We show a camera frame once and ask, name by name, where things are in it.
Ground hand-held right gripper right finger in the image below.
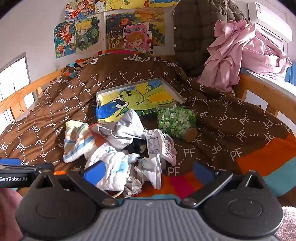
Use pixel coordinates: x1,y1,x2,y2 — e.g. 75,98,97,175
180,162,271,208

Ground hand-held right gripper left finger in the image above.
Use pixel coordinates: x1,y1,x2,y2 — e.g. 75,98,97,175
30,160,119,207

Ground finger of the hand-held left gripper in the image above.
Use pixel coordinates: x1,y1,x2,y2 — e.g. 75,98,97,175
0,158,55,174

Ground white muslin cloth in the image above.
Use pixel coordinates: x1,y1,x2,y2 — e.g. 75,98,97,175
85,142,139,192

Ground orange cloth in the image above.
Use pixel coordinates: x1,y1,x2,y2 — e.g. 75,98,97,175
89,123,111,150

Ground striped baby cloth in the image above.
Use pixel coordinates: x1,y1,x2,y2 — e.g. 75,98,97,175
63,120,93,163

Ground black sock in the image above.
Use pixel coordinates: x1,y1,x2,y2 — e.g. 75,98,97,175
128,140,149,159

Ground white sock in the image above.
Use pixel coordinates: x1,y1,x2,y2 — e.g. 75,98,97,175
135,158,159,184

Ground grey white garment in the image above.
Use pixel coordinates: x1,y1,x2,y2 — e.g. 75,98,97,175
97,108,149,141

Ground grey shallow box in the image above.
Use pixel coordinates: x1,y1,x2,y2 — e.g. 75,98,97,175
95,77,186,116

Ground person's left forearm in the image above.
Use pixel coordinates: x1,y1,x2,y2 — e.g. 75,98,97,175
0,188,23,241

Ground small printed packet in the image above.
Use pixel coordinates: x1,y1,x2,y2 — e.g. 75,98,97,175
161,133,177,165

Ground brown printed blanket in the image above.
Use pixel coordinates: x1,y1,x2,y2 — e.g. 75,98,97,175
0,50,296,202

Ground bag of green pieces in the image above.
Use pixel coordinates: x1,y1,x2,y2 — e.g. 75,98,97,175
157,104,199,142

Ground window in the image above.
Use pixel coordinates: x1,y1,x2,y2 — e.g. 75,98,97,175
0,52,32,126

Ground pink fuzzy clothing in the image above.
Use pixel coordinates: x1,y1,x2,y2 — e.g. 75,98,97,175
281,206,296,241

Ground pink garment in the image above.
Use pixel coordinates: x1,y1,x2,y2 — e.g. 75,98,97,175
196,20,292,92

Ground girl poster blue background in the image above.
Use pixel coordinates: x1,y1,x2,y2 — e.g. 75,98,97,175
54,21,76,59

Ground blond cartoon child poster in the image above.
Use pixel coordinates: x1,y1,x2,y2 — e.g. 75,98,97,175
74,15,102,54

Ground dark quilted jacket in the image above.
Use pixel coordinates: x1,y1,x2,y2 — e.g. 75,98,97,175
172,0,250,77

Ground pink cartoon booklet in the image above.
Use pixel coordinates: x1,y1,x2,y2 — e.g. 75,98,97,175
123,23,153,54

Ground orange-haired girl poster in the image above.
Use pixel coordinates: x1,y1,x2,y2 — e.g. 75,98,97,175
65,0,96,22

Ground white air conditioner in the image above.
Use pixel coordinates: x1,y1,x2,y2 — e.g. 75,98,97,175
248,2,293,42

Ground yellow cartoon poster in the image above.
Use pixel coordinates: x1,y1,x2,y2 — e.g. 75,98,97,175
95,0,151,11

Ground blue yellow poster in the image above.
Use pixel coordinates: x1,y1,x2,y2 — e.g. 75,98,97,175
150,0,181,6

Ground wooden bed rail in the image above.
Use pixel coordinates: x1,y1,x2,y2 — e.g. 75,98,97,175
236,70,296,121
0,67,67,114

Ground cartoon posters on wall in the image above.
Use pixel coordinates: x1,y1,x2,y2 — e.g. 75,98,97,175
106,10,166,50

